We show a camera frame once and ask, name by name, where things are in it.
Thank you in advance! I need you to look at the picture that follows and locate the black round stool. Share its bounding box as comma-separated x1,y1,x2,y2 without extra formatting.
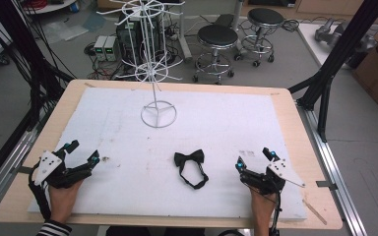
191,24,240,86
234,7,285,68

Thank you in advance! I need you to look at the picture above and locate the thin wooden stick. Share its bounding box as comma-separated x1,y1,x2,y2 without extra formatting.
302,198,329,226

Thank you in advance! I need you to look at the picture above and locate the white foam mat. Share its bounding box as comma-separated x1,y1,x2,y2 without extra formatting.
28,87,308,220

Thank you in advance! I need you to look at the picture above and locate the aluminium rail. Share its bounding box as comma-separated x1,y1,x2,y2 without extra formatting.
295,100,369,236
0,126,43,220

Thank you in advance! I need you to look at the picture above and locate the hand-held gripper cable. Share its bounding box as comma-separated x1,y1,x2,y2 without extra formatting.
269,191,284,236
28,170,53,221

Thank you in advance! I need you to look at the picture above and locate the grey tape strip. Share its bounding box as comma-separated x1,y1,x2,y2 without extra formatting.
16,165,34,175
315,180,339,192

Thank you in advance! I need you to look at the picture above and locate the person's left hand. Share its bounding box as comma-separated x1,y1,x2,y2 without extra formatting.
46,179,85,226

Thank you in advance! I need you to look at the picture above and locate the grey bench power supply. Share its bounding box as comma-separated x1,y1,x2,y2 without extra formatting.
93,34,108,62
104,34,121,63

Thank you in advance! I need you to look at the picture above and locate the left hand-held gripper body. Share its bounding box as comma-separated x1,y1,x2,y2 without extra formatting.
29,149,93,190

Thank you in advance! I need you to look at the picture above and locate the wooden table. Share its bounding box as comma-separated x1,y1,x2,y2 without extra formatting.
0,79,344,230

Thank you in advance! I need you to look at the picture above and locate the right hand-held gripper cable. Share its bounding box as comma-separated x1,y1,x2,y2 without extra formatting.
269,191,284,236

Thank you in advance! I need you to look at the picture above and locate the left hand-held gripper cable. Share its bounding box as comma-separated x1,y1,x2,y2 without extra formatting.
28,170,53,221

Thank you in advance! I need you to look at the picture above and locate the white wire display rack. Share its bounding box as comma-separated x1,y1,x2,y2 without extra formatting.
95,0,186,129

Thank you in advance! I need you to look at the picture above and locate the grey machine part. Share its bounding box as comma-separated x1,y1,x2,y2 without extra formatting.
314,18,378,53

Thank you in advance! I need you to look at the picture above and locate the black bow tie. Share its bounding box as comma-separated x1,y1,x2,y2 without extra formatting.
173,148,210,191

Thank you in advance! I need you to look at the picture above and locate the grey desk leg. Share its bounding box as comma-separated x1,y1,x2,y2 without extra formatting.
175,0,194,64

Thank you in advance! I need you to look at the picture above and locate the black computer tower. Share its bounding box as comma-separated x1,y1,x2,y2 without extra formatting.
115,12,165,66

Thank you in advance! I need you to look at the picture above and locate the person's right hand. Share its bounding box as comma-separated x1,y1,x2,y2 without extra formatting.
249,188,279,227

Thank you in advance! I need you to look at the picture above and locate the black frame strut with cables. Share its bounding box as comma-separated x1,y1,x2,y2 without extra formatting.
0,0,77,195

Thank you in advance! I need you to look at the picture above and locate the black metal frame strut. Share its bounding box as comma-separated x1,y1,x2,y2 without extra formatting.
287,0,378,144

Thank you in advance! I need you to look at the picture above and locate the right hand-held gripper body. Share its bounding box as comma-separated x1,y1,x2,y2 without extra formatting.
239,158,307,197

